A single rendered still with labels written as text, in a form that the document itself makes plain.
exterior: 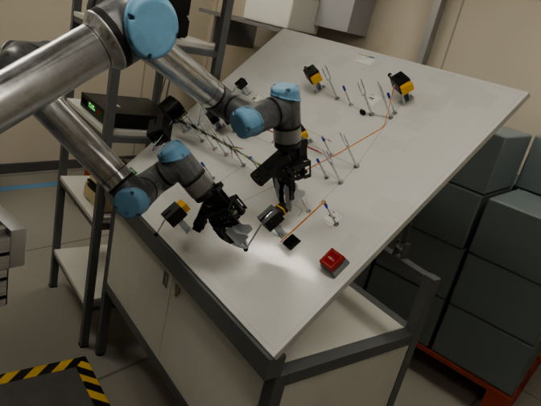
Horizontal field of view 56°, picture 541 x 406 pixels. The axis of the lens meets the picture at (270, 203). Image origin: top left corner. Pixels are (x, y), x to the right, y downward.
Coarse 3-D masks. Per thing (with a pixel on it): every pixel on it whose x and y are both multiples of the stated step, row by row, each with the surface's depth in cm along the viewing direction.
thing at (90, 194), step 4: (124, 160) 243; (128, 160) 244; (92, 176) 236; (88, 180) 238; (92, 180) 237; (96, 180) 233; (88, 184) 234; (92, 184) 233; (96, 184) 233; (84, 188) 239; (88, 188) 235; (92, 188) 231; (84, 192) 239; (88, 192) 235; (92, 192) 232; (88, 196) 235; (92, 196) 232; (92, 200) 232; (108, 204) 227; (108, 208) 228; (104, 212) 228
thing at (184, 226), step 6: (174, 204) 164; (168, 210) 163; (174, 210) 162; (180, 210) 162; (168, 216) 161; (174, 216) 162; (180, 216) 163; (162, 222) 163; (168, 222) 163; (174, 222) 163; (180, 222) 166; (186, 228) 168; (156, 234) 163
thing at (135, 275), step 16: (128, 224) 202; (112, 240) 217; (128, 240) 203; (112, 256) 217; (128, 256) 203; (144, 256) 191; (112, 272) 218; (128, 272) 204; (144, 272) 191; (160, 272) 180; (112, 288) 219; (128, 288) 205; (144, 288) 192; (160, 288) 181; (128, 304) 205; (144, 304) 193; (160, 304) 181; (144, 320) 193; (160, 320) 182; (144, 336) 194; (160, 336) 182
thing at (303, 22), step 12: (252, 0) 393; (264, 0) 386; (276, 0) 379; (288, 0) 372; (300, 0) 374; (312, 0) 385; (252, 12) 395; (264, 12) 387; (276, 12) 380; (288, 12) 373; (300, 12) 380; (312, 12) 390; (276, 24) 382; (288, 24) 376; (300, 24) 385; (312, 24) 395
